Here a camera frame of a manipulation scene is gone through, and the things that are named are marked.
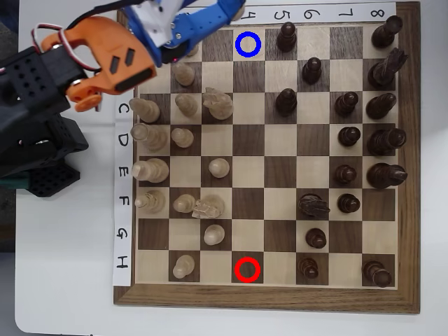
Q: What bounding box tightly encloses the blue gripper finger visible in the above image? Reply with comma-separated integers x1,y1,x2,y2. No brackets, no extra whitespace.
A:
170,0,246,49

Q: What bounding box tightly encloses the dark wooden pawn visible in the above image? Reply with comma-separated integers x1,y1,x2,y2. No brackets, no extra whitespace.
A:
336,193,361,214
274,87,298,117
276,20,298,53
301,57,323,85
337,125,362,148
334,164,358,186
333,91,360,118
304,227,328,249
296,257,320,280

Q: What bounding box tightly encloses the black camera cable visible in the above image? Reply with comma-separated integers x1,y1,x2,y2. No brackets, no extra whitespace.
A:
66,0,141,29

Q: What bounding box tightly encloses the light wooden queen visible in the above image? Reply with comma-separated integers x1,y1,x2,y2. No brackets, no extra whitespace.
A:
129,122,169,153

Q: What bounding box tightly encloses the dark wooden queen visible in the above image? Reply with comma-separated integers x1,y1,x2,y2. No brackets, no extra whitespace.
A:
365,127,408,157

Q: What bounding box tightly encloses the light wooden bishop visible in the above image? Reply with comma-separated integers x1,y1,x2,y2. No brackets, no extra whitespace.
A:
128,97,161,124
134,190,166,215

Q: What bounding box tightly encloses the white camera mount with board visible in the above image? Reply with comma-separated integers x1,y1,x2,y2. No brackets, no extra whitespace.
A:
134,0,186,50

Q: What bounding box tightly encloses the dark wooden rook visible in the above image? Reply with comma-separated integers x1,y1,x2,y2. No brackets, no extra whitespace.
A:
370,14,405,50
361,260,393,289

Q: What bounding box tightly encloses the light wooden knight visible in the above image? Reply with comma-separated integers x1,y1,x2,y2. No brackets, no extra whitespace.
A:
191,194,225,221
202,87,235,121

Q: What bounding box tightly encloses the red white servo cable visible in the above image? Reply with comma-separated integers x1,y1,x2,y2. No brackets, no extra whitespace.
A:
31,22,104,113

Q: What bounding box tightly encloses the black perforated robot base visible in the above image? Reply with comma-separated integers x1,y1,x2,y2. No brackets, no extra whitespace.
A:
0,115,89,199

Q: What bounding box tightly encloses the white paper strip with numbers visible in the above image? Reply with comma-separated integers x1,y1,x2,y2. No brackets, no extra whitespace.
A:
229,2,398,27

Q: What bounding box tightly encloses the dark wooden king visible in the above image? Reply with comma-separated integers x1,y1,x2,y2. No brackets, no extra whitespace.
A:
365,162,409,190

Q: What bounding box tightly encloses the white paper strip with letters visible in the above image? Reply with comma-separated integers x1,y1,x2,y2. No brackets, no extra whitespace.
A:
113,87,134,286

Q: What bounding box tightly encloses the green table clamp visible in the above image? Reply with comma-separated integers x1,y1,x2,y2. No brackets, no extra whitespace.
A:
0,170,31,190

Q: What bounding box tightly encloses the dark wooden bishop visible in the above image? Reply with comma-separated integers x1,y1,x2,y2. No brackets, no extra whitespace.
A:
365,92,398,120

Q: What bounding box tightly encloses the light wooden king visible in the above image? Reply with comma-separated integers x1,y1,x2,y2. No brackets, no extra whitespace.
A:
131,157,171,184

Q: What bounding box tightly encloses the wooden chessboard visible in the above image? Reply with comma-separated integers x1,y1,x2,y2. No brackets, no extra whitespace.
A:
112,1,421,315

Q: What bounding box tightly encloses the dark wooden knight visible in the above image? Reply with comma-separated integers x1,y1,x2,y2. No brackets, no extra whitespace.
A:
297,194,332,221
367,47,409,90

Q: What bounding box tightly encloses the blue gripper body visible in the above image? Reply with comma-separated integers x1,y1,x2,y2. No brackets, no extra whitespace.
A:
122,5,192,68

